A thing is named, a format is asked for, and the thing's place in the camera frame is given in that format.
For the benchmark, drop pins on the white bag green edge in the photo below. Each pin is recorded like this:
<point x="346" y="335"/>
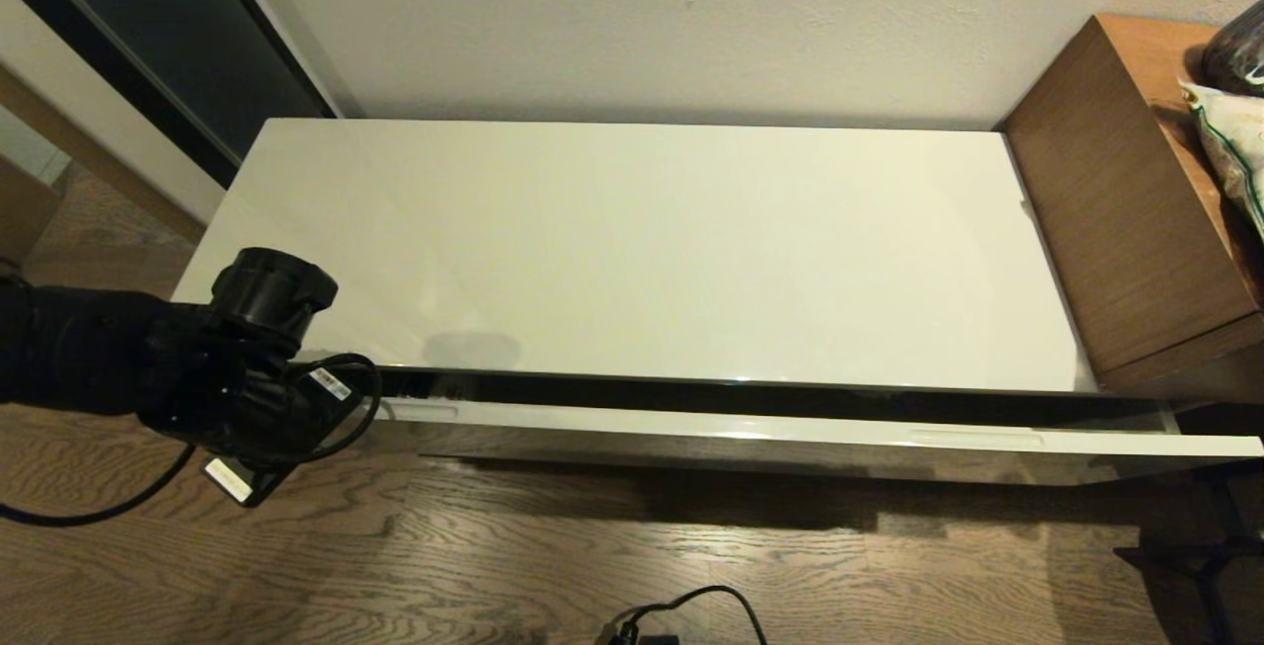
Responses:
<point x="1239" y="151"/>

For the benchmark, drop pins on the black metal stand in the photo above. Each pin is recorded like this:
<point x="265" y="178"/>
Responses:
<point x="1200" y="566"/>

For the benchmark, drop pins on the dark plastic bag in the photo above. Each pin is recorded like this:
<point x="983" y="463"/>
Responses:
<point x="1239" y="52"/>

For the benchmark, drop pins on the dark door panel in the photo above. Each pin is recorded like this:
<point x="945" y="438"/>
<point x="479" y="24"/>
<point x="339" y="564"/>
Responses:
<point x="148" y="13"/>

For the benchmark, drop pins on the glossy white drawer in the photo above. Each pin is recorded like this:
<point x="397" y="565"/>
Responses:
<point x="790" y="438"/>

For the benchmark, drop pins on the left robot arm silver black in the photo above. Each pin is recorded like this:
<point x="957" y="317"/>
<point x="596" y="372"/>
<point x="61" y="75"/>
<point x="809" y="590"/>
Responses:
<point x="118" y="359"/>

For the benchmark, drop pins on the brown wooden side table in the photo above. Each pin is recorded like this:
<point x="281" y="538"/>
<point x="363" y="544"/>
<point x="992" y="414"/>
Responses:
<point x="1116" y="191"/>

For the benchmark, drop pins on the brown box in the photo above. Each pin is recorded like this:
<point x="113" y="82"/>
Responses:
<point x="25" y="215"/>

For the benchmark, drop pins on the white door frame strip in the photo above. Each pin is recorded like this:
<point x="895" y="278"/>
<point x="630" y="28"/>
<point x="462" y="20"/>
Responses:
<point x="291" y="33"/>

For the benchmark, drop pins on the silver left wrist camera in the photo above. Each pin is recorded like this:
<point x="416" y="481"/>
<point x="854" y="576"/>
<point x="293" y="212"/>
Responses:
<point x="237" y="482"/>

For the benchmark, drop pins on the brown wooden baseboard strip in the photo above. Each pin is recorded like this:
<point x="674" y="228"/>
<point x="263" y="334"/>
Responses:
<point x="99" y="163"/>

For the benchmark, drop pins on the glossy white cabinet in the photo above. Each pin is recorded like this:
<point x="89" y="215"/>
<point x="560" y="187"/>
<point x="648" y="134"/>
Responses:
<point x="632" y="250"/>

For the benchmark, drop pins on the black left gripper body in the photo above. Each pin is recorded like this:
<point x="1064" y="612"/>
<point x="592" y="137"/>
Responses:
<point x="296" y="408"/>

